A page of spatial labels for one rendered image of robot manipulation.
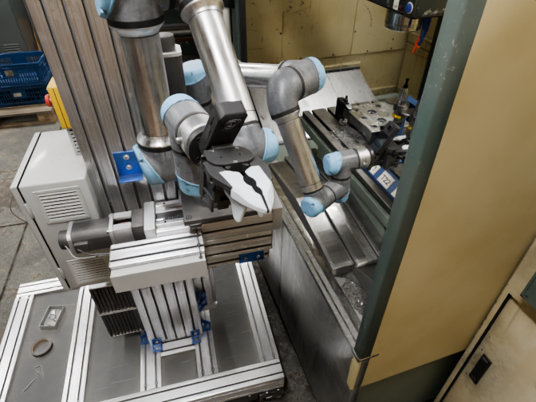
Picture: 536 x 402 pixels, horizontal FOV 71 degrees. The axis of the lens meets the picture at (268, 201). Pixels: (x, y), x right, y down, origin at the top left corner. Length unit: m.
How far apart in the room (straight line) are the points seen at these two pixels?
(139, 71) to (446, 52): 0.61
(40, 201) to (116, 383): 0.97
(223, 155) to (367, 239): 1.22
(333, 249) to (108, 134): 0.99
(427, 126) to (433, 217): 0.24
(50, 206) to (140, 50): 0.62
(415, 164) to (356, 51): 2.36
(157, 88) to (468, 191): 0.72
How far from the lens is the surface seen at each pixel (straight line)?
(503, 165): 0.92
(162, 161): 1.01
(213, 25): 0.86
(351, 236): 1.70
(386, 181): 1.69
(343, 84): 2.97
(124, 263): 1.15
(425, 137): 0.73
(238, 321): 2.01
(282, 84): 1.20
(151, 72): 0.92
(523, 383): 1.50
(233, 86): 0.81
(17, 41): 5.89
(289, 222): 1.62
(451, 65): 0.68
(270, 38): 2.75
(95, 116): 1.20
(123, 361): 2.01
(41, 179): 1.31
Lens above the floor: 1.89
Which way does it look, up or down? 39 degrees down
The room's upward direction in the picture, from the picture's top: straight up
